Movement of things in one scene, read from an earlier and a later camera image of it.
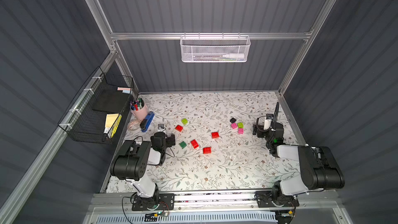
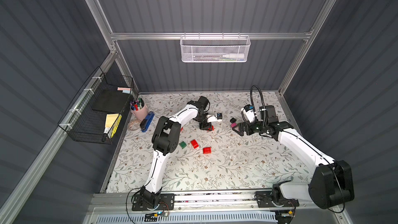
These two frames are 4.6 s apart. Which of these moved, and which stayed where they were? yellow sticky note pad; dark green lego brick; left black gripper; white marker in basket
Moved: left black gripper
Stayed: dark green lego brick; yellow sticky note pad; white marker in basket
